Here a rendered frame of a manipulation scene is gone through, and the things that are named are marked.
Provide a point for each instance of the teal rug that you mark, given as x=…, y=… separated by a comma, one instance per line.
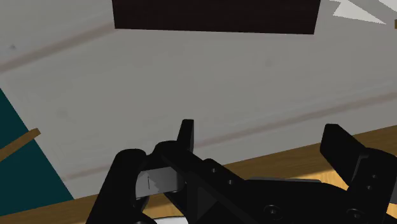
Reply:
x=24, y=180

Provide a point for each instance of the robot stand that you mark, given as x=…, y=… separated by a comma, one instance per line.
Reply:
x=217, y=15

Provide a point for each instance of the white round dish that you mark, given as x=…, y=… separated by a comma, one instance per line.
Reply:
x=170, y=220

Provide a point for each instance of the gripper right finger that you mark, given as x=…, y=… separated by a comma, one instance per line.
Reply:
x=366, y=167

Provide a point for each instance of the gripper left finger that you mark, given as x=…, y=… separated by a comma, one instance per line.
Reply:
x=173, y=155

